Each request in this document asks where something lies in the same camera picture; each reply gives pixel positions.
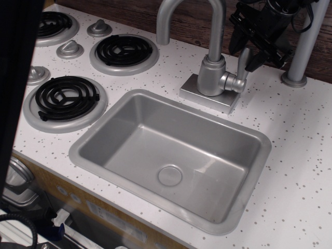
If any grey plastic sink basin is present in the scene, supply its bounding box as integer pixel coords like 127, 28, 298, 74
69, 89, 272, 235

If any silver knob middle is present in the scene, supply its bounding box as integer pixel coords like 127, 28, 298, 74
56, 40, 84, 60

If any dark blurred foreground object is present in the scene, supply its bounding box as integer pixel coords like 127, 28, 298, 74
1, 1, 44, 188

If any black cable lower left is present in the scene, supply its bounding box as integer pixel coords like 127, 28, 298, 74
0, 211, 41, 249

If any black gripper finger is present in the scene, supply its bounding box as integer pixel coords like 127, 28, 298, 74
244, 49, 267, 72
229, 20, 249, 54

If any silver knob left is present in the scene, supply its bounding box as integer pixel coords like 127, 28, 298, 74
27, 66, 50, 86

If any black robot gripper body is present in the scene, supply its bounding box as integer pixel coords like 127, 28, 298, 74
230, 1, 294, 68

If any grey vertical support pole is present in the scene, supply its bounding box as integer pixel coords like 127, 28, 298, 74
281, 0, 330, 88

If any silver faucet lever handle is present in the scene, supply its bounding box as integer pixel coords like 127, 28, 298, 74
234, 47, 252, 93

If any silver knob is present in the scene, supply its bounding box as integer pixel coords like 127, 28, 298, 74
87, 19, 112, 37
56, 40, 84, 60
27, 66, 50, 86

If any front right stove burner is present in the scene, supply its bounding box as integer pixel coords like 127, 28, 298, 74
23, 76, 108, 133

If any silver knob back right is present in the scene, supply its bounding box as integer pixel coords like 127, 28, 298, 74
87, 19, 112, 37

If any back right stove burner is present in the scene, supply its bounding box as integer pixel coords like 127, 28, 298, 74
89, 34, 159, 76

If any silver gooseneck toy faucet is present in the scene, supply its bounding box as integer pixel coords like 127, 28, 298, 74
156, 0, 242, 115

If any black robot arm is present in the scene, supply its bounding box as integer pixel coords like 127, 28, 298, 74
229, 1, 314, 72

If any back left stove burner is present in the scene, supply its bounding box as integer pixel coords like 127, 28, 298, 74
35, 11, 79, 47

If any stove burner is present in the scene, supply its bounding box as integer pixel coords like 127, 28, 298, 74
89, 34, 159, 76
23, 76, 108, 133
35, 11, 79, 47

